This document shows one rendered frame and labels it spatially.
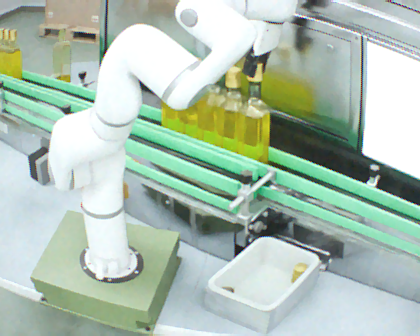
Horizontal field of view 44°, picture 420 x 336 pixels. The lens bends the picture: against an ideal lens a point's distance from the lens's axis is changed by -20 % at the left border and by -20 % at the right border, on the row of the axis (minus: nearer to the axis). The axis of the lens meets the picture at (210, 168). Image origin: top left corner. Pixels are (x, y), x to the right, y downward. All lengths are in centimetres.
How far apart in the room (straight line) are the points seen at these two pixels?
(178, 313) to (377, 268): 49
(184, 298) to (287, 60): 62
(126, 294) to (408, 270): 66
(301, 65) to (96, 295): 74
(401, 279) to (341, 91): 51
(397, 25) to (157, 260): 80
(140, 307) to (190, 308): 17
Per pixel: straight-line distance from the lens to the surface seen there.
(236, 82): 143
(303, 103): 151
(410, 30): 130
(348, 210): 136
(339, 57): 141
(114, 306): 125
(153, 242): 141
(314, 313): 135
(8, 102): 205
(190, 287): 141
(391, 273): 138
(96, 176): 116
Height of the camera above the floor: 170
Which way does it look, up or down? 31 degrees down
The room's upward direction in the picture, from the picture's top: straight up
